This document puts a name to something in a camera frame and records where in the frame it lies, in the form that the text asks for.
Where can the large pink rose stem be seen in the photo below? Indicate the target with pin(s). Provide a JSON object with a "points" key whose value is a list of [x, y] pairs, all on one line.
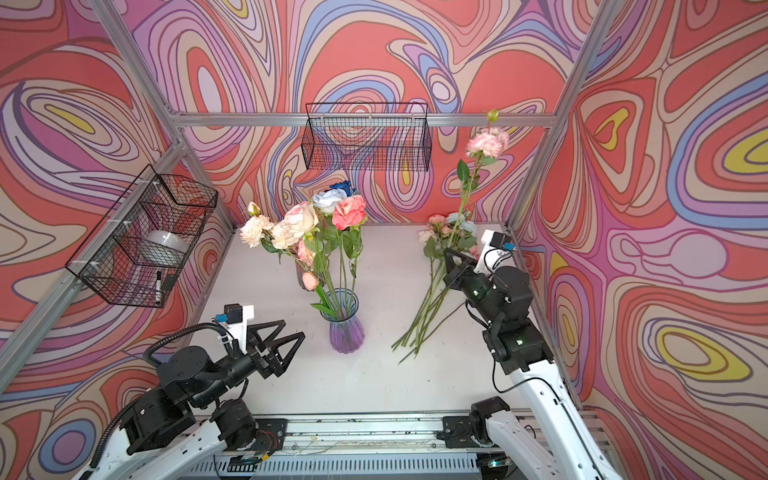
{"points": [[348, 217]]}

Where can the red-grey glass vase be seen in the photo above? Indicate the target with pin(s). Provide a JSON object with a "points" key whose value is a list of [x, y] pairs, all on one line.
{"points": [[299, 275]]}

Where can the black marker pen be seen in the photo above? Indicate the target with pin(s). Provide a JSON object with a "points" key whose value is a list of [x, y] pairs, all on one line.
{"points": [[157, 289]]}

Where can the purple-blue glass vase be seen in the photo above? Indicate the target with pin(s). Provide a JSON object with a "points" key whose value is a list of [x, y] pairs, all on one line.
{"points": [[346, 332]]}

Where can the back wire basket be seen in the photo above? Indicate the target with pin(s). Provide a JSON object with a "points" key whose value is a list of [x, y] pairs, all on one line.
{"points": [[367, 136]]}

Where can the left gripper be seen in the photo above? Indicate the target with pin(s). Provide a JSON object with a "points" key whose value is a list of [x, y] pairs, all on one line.
{"points": [[264, 367]]}

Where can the peach peony stem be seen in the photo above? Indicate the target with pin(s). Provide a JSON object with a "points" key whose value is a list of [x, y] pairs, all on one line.
{"points": [[257, 230]]}

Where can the bunch of artificial flowers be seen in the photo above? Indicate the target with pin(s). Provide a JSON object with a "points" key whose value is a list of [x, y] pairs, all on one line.
{"points": [[454, 232]]}

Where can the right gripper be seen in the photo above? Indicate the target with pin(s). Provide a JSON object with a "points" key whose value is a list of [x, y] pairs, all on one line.
{"points": [[454, 279]]}

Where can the single pink bud stem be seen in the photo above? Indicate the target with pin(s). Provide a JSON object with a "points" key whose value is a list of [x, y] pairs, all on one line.
{"points": [[323, 304]]}

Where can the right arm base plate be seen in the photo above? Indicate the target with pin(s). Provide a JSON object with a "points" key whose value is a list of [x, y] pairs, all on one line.
{"points": [[470, 430]]}

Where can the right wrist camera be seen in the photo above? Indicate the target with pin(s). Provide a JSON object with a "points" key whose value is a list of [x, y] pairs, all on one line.
{"points": [[497, 247]]}

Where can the pink peony spray stem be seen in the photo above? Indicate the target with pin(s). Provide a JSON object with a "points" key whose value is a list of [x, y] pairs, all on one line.
{"points": [[483, 149]]}

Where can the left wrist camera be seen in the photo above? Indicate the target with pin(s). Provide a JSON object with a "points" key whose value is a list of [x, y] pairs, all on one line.
{"points": [[236, 318]]}

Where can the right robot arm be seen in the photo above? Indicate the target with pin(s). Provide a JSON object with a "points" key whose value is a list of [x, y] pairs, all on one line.
{"points": [[502, 298]]}

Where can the blue rose stem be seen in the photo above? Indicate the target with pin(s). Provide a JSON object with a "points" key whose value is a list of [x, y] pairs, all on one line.
{"points": [[345, 186]]}

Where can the pink carnation stem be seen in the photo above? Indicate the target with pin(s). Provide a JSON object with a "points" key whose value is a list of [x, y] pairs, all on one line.
{"points": [[305, 255]]}

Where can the wire basket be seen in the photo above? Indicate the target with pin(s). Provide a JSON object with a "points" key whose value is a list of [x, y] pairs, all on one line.
{"points": [[120, 267], [367, 136]]}

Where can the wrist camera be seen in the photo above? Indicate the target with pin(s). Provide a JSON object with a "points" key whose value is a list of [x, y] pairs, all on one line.
{"points": [[497, 247], [236, 318]]}

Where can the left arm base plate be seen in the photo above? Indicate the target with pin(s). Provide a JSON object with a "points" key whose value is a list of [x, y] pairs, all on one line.
{"points": [[269, 436]]}

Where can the left wire basket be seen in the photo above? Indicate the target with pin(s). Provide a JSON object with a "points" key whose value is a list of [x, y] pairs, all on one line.
{"points": [[120, 267]]}

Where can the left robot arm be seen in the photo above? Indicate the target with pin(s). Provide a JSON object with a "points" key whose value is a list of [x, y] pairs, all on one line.
{"points": [[186, 416]]}

